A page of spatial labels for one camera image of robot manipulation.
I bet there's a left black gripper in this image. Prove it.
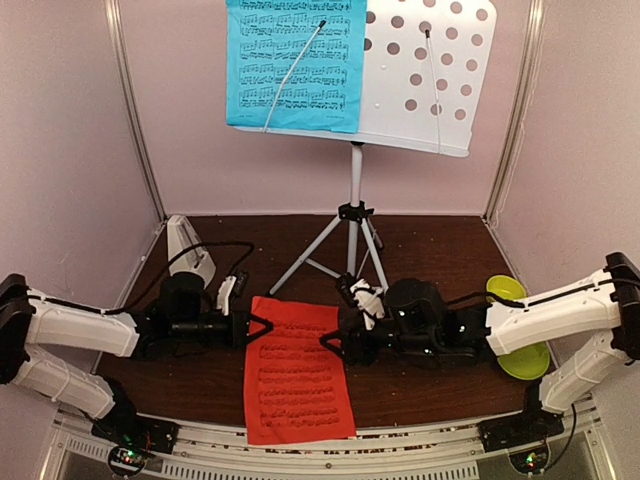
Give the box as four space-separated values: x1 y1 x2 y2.
172 308 273 349

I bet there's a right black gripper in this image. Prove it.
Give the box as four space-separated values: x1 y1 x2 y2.
319 310 439 368

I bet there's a red sheet music page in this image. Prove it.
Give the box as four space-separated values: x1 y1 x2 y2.
243 297 356 446

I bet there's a blue sheet music page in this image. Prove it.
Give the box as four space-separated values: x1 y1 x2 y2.
226 0 367 134

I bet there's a white folding music stand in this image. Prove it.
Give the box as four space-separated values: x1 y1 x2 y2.
235 1 497 273

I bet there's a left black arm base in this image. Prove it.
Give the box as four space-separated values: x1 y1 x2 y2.
91 378 179 454

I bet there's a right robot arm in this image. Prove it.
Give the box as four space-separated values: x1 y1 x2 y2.
320 252 639 442

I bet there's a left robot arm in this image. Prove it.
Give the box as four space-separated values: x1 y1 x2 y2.
1 272 274 444

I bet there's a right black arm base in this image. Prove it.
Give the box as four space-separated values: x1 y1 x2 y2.
477 386 564 452

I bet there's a white wedge-shaped holder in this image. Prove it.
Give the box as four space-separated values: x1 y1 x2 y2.
166 215 216 287

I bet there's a yellow-green plastic bowl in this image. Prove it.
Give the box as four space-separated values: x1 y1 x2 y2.
486 275 527 301

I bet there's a yellow-green plastic plate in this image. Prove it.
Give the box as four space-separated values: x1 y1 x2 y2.
497 342 551 381

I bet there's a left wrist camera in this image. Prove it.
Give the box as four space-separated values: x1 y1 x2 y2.
216 271 249 317

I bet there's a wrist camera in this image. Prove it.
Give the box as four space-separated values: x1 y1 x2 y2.
216 271 249 317
335 274 386 331

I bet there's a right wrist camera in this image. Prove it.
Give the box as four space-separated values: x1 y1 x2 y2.
335 274 386 331

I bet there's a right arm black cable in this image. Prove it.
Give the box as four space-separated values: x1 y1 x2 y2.
434 292 621 314

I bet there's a right aluminium corner post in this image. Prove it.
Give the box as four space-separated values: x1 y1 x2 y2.
484 0 547 229

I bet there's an aluminium corner post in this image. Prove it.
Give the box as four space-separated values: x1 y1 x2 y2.
484 0 547 229
104 0 167 222

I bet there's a left aluminium corner post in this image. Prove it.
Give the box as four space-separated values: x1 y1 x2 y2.
104 0 167 222

